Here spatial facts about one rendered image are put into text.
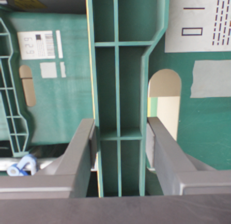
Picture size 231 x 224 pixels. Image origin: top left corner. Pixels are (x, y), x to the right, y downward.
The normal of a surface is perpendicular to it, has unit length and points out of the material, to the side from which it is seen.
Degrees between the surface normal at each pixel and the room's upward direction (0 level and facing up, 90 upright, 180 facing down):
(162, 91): 93
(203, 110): 97
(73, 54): 94
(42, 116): 94
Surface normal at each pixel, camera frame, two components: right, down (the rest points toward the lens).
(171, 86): 0.01, 0.32
